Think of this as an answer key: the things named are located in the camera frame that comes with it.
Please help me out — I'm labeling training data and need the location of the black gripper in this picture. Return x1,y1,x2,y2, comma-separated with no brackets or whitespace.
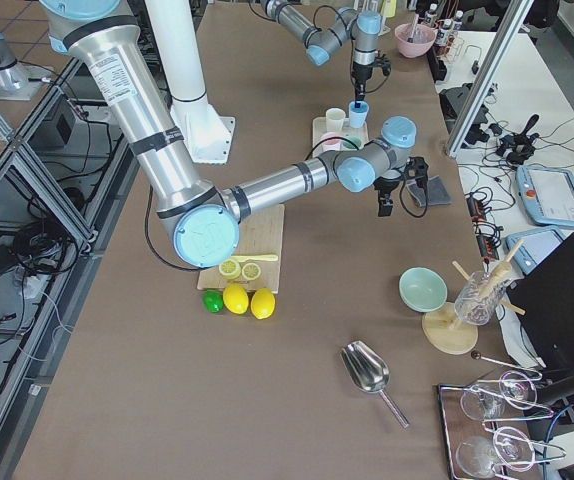
351,62,371,108
373,169,403,217

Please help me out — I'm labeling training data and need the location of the blue plastic cup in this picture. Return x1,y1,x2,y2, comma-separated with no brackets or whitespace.
348,100,369,129

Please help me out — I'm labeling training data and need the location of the cream plastic cup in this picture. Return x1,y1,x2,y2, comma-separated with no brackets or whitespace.
325,107,346,132

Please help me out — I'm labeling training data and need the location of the green plastic cup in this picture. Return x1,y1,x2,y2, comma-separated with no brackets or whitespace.
341,135,363,151

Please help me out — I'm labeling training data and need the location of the pink plastic cup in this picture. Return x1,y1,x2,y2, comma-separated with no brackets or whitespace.
320,132,343,152

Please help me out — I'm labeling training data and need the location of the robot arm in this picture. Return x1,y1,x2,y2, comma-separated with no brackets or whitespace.
43,1,416,268
261,1,391,106

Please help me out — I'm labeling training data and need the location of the beige rabbit tray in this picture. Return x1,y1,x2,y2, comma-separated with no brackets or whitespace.
311,117,369,157

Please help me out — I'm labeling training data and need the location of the grey folded cloth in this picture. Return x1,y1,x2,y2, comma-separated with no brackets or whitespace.
406,175,452,208

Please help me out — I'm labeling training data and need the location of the metal muddler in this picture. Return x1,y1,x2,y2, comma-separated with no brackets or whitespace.
407,13,419,43

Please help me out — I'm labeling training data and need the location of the pink bowl with ice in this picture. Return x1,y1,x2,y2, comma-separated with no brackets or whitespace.
394,23,437,58

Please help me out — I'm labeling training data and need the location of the green bowl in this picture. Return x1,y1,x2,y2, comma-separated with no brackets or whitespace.
399,267,448,313

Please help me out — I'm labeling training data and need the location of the wooden cutting board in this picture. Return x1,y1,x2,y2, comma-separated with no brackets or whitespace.
197,204,285,294

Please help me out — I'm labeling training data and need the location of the clear glass mug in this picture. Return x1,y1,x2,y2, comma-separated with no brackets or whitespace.
455,271,510,326

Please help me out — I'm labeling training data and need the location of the wooden glass stand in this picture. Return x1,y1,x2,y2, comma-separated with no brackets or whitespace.
422,240,525,355

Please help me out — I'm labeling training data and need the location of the lemon half slice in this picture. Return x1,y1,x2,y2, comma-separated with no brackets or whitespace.
241,262,262,282
218,258,242,280

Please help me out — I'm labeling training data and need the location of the yellow lemon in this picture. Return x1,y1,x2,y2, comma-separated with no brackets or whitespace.
222,284,249,315
250,288,276,320

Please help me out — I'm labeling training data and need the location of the blue teach pendant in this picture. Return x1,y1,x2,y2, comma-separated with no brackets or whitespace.
505,226,566,275
516,165,574,230

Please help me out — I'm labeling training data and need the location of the yellow plastic knife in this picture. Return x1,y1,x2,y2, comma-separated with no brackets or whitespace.
230,254,279,262

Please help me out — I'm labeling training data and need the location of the metal ice scoop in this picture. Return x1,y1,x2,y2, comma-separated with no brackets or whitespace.
341,340,410,429

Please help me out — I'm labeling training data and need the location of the green lime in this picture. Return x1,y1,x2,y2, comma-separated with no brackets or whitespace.
202,290,225,313

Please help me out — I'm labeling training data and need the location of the wine glass on rack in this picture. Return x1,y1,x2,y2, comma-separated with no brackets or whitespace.
460,370,537,421

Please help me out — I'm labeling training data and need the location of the white wire rack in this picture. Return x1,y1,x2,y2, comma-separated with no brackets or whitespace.
362,0,397,19

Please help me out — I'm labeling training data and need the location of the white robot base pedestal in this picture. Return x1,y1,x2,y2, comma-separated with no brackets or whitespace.
146,0,235,165

